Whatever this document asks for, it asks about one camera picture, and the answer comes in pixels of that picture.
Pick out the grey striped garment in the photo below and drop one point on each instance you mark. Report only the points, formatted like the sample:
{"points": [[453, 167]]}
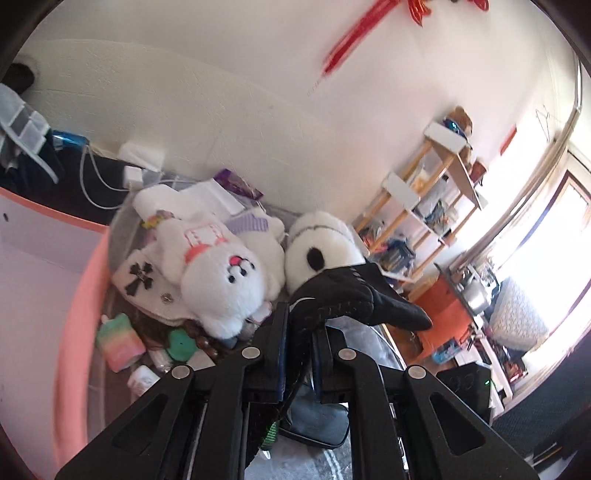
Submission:
{"points": [[23, 124]]}

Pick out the white purse with black cross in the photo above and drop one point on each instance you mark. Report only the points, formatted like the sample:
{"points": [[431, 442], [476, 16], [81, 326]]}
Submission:
{"points": [[138, 277]]}

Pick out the purple packet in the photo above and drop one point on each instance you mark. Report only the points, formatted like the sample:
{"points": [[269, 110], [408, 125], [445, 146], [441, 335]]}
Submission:
{"points": [[235, 182]]}

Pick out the mint green round case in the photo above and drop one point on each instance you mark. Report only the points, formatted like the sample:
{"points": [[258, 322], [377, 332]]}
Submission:
{"points": [[180, 344]]}

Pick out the wooden shelf unit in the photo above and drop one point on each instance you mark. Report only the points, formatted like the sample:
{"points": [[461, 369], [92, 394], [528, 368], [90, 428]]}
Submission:
{"points": [[455, 161]]}

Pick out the white tissue pack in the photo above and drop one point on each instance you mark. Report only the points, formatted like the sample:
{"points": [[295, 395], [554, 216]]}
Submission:
{"points": [[212, 196]]}

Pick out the pink box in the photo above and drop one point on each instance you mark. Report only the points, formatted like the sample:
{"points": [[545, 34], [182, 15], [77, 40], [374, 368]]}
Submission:
{"points": [[37, 277]]}

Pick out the small white bottle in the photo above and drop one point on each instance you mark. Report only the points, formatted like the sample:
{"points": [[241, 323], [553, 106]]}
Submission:
{"points": [[142, 379]]}

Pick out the red wall decoration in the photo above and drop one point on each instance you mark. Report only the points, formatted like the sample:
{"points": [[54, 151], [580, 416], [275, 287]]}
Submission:
{"points": [[351, 41]]}

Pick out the white plush dog black ears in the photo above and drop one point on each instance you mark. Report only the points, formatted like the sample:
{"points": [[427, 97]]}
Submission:
{"points": [[323, 235]]}

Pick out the black garment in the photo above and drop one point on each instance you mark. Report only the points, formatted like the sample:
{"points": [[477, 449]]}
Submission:
{"points": [[19, 77]]}

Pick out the black zip case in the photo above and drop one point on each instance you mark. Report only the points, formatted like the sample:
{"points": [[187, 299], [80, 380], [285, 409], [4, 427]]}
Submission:
{"points": [[318, 420]]}

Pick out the window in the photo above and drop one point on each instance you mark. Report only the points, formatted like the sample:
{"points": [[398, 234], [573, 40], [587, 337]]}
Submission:
{"points": [[572, 230]]}

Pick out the small red wall paper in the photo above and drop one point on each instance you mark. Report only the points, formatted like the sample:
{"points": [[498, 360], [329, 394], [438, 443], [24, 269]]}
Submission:
{"points": [[509, 139]]}

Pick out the white plush bear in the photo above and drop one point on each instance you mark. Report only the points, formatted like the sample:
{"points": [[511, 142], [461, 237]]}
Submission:
{"points": [[221, 286]]}

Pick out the blue packet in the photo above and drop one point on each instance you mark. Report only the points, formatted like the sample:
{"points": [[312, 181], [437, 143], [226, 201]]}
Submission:
{"points": [[69, 140]]}

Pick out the orange cabinet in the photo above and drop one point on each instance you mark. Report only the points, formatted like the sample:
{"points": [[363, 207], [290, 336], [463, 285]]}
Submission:
{"points": [[443, 295]]}

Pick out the black speaker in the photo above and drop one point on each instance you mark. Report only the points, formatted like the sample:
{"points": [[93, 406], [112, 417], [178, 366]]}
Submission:
{"points": [[466, 383]]}

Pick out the black glove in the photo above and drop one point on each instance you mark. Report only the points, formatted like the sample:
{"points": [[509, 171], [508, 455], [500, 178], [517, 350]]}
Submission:
{"points": [[341, 290]]}

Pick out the white quilted mattress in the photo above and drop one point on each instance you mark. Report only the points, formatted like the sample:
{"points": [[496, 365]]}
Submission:
{"points": [[519, 314]]}

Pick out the grey bed blanket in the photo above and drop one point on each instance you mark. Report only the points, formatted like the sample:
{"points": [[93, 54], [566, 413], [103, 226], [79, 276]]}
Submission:
{"points": [[318, 466]]}

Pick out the pastel rainbow squishy toy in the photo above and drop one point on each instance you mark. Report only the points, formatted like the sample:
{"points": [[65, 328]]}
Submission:
{"points": [[117, 344]]}

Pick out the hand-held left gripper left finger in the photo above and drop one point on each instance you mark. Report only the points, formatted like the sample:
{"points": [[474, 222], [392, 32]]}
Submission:
{"points": [[273, 332]]}

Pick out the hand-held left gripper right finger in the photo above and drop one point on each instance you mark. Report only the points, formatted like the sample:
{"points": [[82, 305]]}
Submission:
{"points": [[323, 364]]}

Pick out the brown plush bear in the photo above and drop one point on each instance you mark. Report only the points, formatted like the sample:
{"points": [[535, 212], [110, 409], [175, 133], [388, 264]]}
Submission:
{"points": [[461, 124]]}

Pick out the silver pot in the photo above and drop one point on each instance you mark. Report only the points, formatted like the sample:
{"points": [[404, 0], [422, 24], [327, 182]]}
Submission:
{"points": [[475, 295]]}

